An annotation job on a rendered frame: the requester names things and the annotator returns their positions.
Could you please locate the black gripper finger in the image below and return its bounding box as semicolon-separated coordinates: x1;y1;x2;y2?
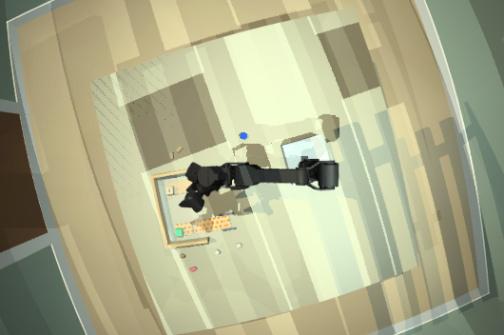
186;183;198;192
179;199;191;208

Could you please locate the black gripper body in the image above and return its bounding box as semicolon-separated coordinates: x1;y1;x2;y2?
184;182;220;213

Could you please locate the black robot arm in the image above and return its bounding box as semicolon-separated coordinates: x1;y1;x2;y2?
185;159;339;191

